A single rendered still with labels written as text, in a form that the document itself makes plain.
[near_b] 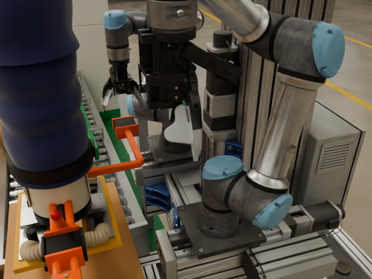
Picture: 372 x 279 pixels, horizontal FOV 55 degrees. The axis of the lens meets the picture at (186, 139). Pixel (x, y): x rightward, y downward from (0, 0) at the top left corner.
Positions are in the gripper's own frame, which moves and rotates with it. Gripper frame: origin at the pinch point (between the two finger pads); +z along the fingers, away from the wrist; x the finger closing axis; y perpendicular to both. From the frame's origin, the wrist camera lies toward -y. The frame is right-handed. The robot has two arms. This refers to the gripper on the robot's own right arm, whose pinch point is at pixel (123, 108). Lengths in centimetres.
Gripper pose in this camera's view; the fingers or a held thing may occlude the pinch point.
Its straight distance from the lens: 137.3
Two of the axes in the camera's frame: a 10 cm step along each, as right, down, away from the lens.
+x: 9.4, -1.7, 2.9
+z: 0.0, 8.6, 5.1
